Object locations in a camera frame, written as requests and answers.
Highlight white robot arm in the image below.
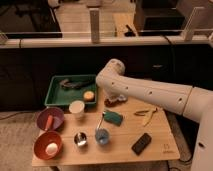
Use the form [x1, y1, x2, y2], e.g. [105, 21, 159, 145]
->
[96, 59, 213, 171]

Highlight dark object in tray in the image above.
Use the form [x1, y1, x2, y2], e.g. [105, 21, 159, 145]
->
[59, 79, 93, 89]

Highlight green plastic tray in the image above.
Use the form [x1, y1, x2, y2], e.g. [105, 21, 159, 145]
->
[45, 74, 98, 107]

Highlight orange fruit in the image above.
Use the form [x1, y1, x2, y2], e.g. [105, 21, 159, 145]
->
[83, 91, 95, 101]

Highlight green sponge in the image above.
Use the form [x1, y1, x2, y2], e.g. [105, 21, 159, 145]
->
[103, 110, 123, 126]

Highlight white paper cup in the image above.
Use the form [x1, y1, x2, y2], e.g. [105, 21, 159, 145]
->
[69, 100, 85, 119]

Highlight yellow-green pliers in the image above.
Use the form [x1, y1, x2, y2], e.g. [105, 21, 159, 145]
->
[135, 108, 158, 126]

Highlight blue cup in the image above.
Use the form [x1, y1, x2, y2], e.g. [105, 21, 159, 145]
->
[95, 129, 109, 145]

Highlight purple bowl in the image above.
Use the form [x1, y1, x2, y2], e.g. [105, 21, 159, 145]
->
[36, 107, 64, 130]

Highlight small steel cup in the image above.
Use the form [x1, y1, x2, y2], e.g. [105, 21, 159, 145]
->
[74, 132, 87, 147]

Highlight orange carrot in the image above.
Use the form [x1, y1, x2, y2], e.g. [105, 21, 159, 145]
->
[45, 115, 53, 131]

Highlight black rectangular block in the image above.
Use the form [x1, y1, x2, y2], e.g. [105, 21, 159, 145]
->
[131, 133, 152, 155]

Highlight red bowl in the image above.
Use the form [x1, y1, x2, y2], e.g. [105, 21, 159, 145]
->
[34, 131, 62, 160]

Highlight white egg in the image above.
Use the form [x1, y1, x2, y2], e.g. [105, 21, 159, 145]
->
[45, 143, 58, 155]

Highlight white post left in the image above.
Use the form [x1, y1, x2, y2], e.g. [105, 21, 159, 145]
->
[89, 8, 100, 43]

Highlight white post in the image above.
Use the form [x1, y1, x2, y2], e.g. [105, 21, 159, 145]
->
[181, 7, 204, 41]
[89, 8, 100, 43]

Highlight white post right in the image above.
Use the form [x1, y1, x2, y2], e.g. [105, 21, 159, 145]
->
[181, 7, 204, 41]

